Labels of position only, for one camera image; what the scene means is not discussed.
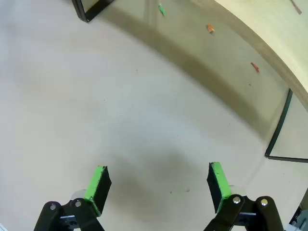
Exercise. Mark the thin brown strip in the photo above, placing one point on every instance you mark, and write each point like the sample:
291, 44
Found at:
296, 7

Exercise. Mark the green paper scrap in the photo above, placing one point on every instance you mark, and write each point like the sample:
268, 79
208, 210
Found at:
162, 9

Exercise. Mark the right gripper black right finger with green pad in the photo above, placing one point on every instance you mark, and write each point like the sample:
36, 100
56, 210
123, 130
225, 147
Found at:
220, 185

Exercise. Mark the black metal shelf leg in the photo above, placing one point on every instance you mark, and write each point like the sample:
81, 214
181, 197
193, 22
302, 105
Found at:
83, 13
280, 125

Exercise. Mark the orange paper scrap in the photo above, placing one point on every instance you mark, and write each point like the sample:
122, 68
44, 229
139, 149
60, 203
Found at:
210, 28

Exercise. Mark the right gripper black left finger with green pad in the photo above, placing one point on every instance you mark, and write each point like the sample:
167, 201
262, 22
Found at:
97, 190

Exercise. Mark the red paper scrap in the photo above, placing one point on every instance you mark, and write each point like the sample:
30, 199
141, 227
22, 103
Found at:
255, 67

